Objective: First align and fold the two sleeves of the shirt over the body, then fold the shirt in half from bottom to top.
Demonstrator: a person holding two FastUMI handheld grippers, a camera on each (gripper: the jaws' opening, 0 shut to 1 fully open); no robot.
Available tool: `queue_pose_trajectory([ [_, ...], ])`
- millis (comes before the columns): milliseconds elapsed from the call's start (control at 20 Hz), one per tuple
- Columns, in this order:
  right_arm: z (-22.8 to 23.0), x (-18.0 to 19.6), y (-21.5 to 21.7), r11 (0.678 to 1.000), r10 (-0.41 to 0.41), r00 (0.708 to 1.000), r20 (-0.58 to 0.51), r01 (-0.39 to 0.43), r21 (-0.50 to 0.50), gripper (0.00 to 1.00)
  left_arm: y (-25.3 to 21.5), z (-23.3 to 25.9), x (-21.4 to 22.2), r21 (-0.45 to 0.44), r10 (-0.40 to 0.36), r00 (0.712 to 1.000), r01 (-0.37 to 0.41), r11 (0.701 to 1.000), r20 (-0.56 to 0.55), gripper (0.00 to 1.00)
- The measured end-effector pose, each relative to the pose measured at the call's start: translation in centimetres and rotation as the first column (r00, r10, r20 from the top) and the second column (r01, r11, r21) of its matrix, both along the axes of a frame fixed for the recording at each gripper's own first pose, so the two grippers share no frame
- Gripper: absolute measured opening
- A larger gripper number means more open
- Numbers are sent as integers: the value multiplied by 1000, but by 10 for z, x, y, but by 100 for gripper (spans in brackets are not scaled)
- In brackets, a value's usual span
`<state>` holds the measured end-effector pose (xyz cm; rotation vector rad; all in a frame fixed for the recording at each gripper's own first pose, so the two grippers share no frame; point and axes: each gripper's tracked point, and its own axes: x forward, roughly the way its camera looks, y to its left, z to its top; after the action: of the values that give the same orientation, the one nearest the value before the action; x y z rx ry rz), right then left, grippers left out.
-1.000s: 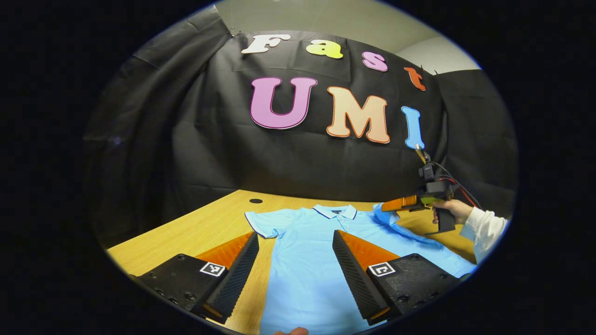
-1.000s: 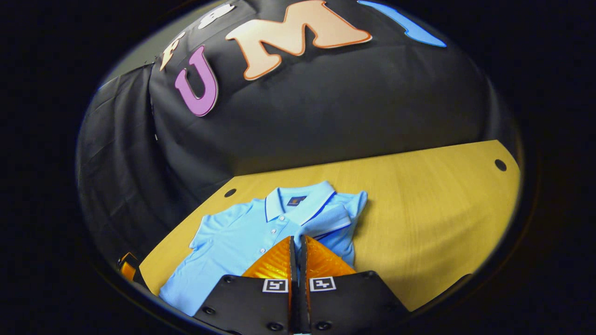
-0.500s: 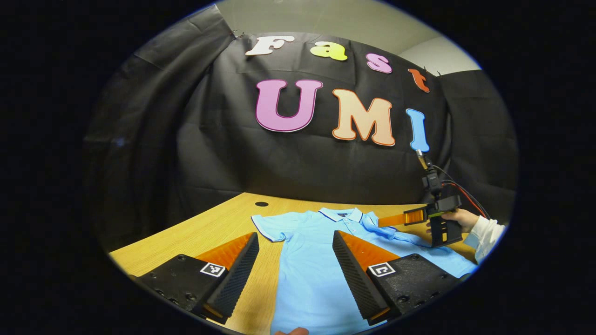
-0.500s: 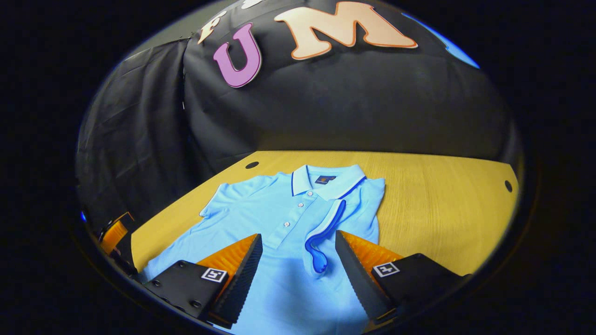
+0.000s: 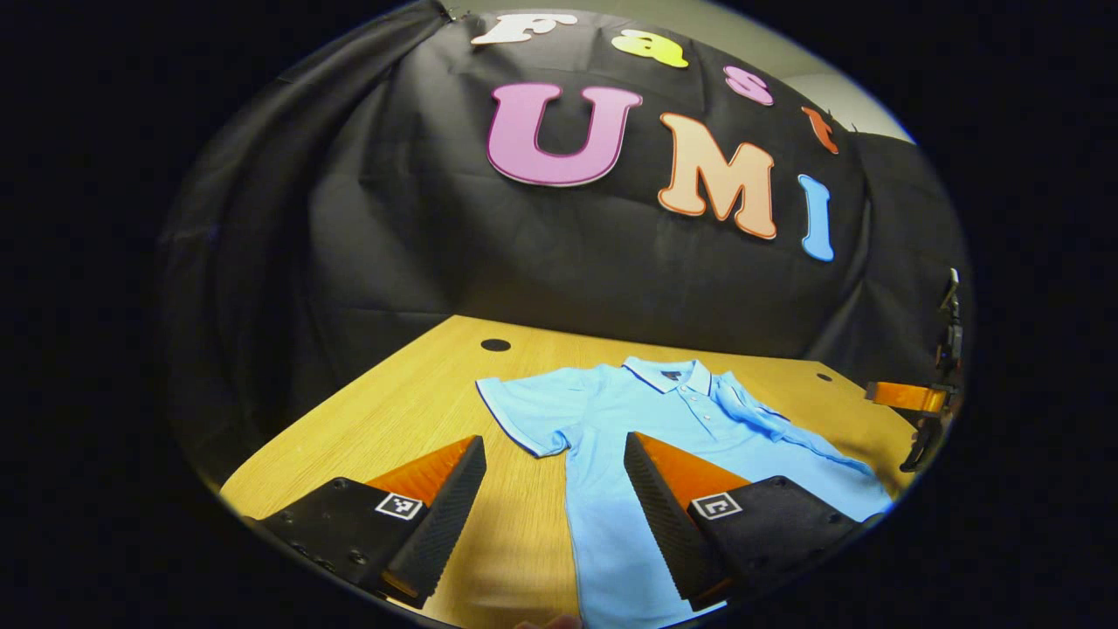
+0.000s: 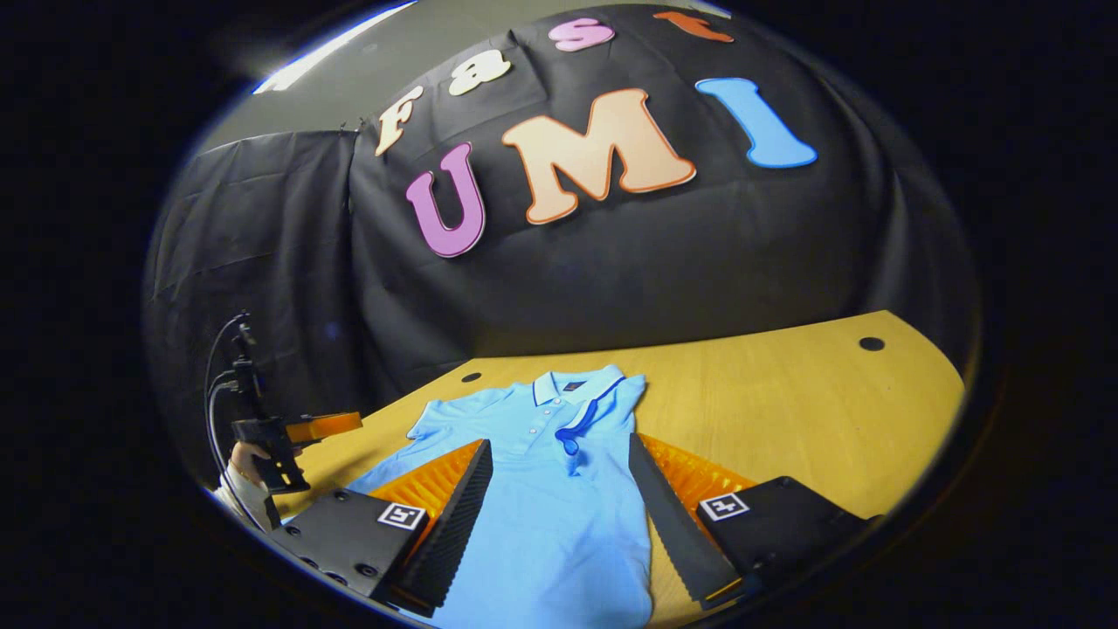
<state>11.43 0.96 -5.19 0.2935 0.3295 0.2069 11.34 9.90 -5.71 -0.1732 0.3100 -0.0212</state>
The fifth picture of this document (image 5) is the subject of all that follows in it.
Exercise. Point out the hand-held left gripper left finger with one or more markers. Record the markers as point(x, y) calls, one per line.
point(445, 515)

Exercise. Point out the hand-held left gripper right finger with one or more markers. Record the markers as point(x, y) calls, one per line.
point(664, 524)

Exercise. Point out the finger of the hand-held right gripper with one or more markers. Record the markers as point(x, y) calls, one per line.
point(908, 396)

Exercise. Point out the light blue T-shirt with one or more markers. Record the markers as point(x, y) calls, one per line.
point(629, 419)

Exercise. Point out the black backdrop cloth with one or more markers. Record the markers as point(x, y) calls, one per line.
point(437, 245)

